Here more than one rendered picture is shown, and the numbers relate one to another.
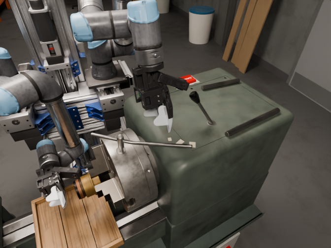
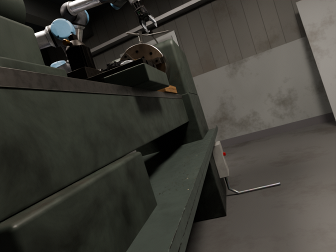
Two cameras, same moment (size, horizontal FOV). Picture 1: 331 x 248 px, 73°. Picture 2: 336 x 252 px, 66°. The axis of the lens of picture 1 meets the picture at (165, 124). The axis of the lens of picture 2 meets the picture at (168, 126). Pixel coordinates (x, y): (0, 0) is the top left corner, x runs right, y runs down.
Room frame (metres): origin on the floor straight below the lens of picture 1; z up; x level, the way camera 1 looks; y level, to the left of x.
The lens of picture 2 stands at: (-0.59, 1.35, 0.73)
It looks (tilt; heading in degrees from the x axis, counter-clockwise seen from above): 1 degrees down; 313
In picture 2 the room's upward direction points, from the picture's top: 17 degrees counter-clockwise
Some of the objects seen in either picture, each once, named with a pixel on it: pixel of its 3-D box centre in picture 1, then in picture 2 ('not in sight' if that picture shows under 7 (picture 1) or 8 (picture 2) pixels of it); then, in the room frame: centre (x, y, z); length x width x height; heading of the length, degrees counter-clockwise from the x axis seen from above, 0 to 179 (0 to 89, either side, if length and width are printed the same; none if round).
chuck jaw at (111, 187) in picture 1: (114, 194); (153, 63); (0.45, 0.19, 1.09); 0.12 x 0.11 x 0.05; 29
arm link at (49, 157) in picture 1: (49, 163); not in sight; (0.60, 0.49, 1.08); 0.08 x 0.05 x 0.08; 120
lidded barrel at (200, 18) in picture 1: (200, 25); not in sight; (4.84, -0.72, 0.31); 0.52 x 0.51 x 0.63; 111
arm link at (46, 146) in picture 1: (47, 152); not in sight; (0.67, 0.53, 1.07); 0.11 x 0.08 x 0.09; 30
